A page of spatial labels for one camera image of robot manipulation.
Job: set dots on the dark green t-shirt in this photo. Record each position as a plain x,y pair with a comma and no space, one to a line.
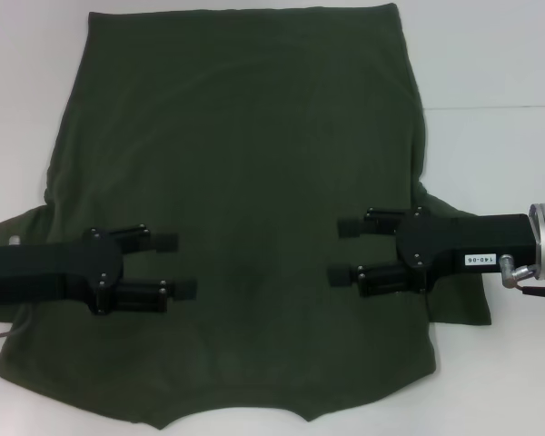
254,136

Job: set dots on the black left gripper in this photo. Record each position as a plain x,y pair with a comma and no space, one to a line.
50,268

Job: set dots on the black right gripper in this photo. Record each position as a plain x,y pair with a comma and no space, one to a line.
472,243

